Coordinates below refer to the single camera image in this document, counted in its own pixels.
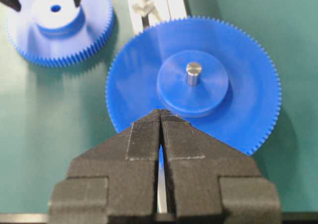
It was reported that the small blue plastic gear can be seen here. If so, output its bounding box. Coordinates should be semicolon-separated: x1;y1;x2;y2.
7;0;114;67

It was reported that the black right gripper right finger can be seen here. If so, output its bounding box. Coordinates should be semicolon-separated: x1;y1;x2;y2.
160;110;282;221

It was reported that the steel shaft under large gear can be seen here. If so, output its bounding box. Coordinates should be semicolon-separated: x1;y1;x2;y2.
186;62;202;86

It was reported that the large blue plastic gear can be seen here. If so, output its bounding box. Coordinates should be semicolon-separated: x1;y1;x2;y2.
105;17;282;155

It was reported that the silver aluminium extrusion rail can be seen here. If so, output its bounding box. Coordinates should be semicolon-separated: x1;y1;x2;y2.
128;0;187;35

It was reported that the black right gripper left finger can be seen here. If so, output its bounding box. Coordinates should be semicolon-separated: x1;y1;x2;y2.
49;110;160;221

